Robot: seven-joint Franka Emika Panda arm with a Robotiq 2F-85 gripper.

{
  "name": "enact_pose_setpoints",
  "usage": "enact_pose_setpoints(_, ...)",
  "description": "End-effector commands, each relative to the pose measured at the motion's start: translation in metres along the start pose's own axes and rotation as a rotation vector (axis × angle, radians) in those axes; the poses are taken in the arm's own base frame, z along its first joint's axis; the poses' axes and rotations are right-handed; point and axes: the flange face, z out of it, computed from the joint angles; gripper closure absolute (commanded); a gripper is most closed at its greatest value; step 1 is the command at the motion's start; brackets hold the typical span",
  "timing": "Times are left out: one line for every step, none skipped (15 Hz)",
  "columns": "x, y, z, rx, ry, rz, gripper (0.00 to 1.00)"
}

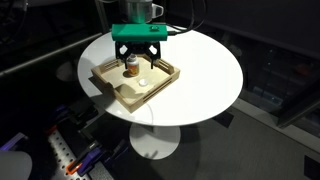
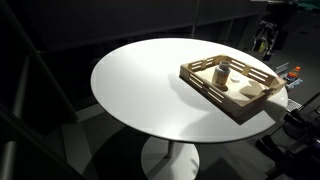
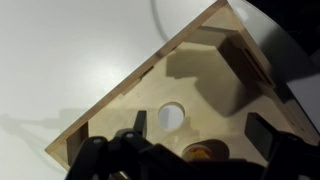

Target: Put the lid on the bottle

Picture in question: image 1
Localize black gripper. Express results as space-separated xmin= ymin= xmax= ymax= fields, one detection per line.
xmin=114 ymin=40 xmax=162 ymax=71

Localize slotted wooden tray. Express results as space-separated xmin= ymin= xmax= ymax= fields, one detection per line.
xmin=90 ymin=53 xmax=181 ymax=114

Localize grey rounded robot base cover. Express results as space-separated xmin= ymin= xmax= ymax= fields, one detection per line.
xmin=0 ymin=150 xmax=33 ymax=180

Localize orange pill bottle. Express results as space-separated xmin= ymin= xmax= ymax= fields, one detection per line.
xmin=125 ymin=54 xmax=140 ymax=77

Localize grey round floor disc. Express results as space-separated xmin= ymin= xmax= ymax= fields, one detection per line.
xmin=55 ymin=61 xmax=80 ymax=83

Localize purple clamp with orange tip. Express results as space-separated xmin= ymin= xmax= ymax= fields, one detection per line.
xmin=43 ymin=104 xmax=68 ymax=135
xmin=65 ymin=141 xmax=103 ymax=177

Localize perforated metal breadboard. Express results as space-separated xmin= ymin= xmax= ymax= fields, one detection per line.
xmin=44 ymin=129 xmax=91 ymax=180

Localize blue storage bins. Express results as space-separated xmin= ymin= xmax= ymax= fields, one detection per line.
xmin=252 ymin=85 xmax=285 ymax=105

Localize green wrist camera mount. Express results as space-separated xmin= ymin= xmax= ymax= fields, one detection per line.
xmin=111 ymin=23 xmax=169 ymax=44

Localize grey metal upright post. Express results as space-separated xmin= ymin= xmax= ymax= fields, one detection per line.
xmin=94 ymin=0 xmax=111 ymax=34

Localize black camera cable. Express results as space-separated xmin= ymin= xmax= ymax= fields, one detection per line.
xmin=165 ymin=0 xmax=208 ymax=36

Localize long grey metal rail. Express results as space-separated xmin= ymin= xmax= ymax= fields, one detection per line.
xmin=0 ymin=32 xmax=103 ymax=78

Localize white round table pedestal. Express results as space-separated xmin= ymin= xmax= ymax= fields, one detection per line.
xmin=128 ymin=122 xmax=182 ymax=161

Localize purple clamp handle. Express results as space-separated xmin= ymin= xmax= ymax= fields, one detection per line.
xmin=0 ymin=132 xmax=30 ymax=152

